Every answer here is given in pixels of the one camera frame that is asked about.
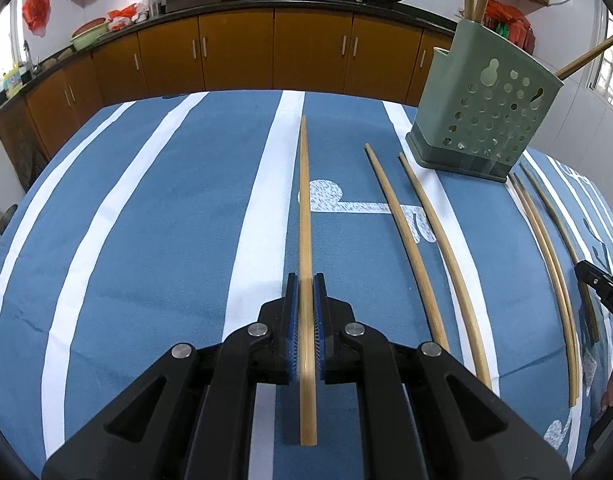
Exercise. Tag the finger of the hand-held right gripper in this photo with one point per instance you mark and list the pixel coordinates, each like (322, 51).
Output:
(591, 277)

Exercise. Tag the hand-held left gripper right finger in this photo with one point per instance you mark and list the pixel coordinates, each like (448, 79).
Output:
(320, 320)

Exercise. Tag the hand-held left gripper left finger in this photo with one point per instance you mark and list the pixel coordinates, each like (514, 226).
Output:
(292, 320)

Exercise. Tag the green perforated utensil holder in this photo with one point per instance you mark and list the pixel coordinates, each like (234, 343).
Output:
(446, 85)

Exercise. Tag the dark red bottle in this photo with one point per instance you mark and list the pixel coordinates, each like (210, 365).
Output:
(530, 41)

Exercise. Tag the large red plastic bottle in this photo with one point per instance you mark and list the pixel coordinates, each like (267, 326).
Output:
(519, 35)

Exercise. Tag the wooden base cabinets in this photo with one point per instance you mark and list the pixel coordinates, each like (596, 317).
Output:
(311, 50)

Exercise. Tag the red plastic bag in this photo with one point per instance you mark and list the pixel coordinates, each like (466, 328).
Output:
(36, 10)
(501, 10)

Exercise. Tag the black kitchen countertop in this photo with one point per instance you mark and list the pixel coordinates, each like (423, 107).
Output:
(256, 0)

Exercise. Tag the green basin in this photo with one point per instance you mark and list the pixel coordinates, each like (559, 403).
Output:
(89, 37)

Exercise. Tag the orange plastic bag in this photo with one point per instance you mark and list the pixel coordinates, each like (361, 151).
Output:
(121, 15)

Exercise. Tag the yellow detergent bottle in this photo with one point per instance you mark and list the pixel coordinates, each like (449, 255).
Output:
(14, 82)

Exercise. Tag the metal faucet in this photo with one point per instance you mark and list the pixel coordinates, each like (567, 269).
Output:
(29, 60)

